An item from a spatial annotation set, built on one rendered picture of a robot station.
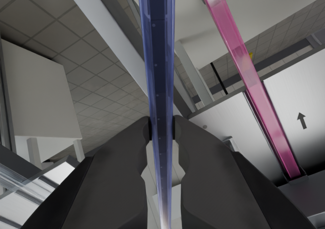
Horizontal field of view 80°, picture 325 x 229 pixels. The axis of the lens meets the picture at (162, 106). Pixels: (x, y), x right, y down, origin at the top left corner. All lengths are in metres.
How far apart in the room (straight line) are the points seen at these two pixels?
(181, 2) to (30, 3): 0.88
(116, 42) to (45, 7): 1.13
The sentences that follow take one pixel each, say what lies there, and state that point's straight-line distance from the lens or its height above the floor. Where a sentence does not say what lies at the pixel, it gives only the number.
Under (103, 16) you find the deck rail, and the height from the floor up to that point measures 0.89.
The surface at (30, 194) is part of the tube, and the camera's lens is 0.26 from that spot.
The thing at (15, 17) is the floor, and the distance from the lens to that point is 1.36.
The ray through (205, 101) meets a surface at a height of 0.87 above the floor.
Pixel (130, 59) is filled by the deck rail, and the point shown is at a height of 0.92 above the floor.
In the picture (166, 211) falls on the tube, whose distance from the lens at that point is 0.25.
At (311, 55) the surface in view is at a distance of 0.25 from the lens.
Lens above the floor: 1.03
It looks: 20 degrees down
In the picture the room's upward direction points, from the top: 156 degrees clockwise
